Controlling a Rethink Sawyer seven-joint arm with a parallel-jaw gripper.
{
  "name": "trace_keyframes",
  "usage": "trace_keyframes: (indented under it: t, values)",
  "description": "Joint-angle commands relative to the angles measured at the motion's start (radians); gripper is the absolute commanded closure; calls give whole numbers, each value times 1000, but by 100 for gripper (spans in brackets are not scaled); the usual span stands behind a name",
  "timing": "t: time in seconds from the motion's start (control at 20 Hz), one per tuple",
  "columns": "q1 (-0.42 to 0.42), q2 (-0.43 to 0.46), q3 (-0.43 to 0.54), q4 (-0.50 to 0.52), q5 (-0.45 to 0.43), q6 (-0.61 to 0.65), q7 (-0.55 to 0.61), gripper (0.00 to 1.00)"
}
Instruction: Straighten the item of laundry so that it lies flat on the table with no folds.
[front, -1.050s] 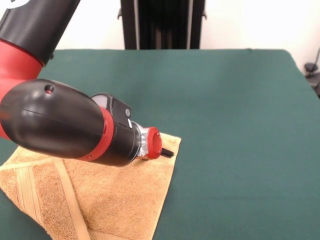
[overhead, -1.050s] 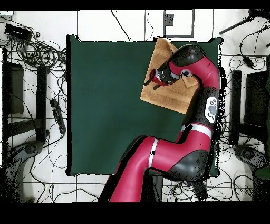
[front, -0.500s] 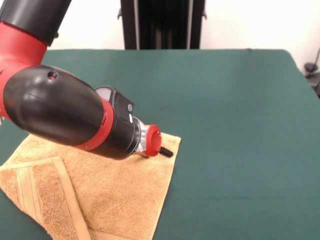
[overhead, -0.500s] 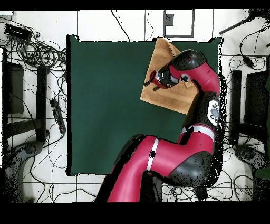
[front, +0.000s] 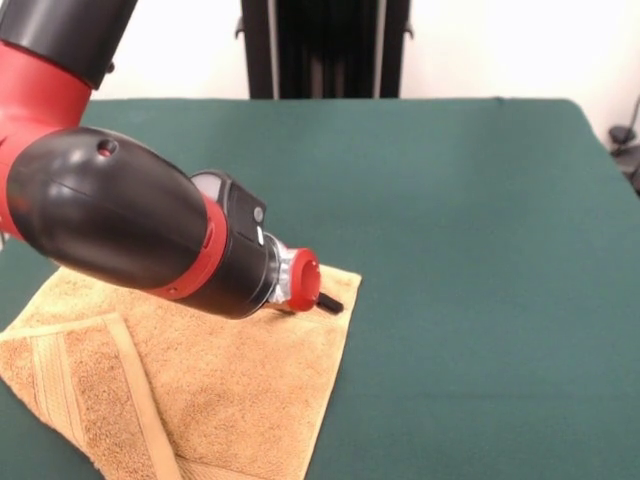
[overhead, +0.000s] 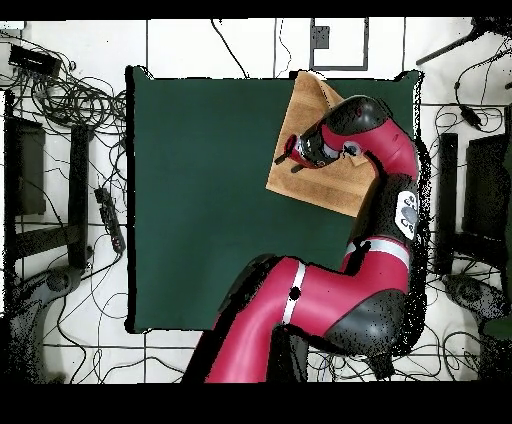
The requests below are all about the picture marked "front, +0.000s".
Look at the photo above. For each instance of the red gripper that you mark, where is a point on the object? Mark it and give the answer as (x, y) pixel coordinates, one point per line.
(305, 280)

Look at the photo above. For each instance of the orange terry towel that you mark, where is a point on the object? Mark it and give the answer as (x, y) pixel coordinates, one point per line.
(240, 380)

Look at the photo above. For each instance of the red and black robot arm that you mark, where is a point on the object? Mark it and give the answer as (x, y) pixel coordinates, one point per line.
(115, 210)

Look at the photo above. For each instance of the dark green table cloth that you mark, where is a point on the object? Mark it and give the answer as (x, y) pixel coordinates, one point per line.
(500, 250)

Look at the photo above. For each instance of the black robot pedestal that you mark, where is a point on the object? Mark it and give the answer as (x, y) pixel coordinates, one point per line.
(325, 50)

